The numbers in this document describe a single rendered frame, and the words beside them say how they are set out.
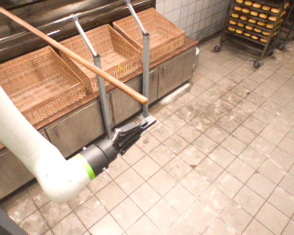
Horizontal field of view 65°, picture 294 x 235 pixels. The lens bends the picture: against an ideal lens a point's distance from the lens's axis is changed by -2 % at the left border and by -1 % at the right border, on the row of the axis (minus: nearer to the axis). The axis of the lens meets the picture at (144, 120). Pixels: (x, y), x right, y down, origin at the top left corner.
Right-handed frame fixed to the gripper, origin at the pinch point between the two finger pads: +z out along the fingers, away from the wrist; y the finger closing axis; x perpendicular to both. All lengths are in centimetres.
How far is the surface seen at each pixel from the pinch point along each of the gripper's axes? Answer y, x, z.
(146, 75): 63, -85, 82
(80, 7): 15, -147, 62
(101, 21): 32, -145, 81
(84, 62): -0.1, -49.3, 5.8
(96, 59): 26, -85, 33
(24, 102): 61, -124, -16
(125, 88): 0.0, -20.5, 7.4
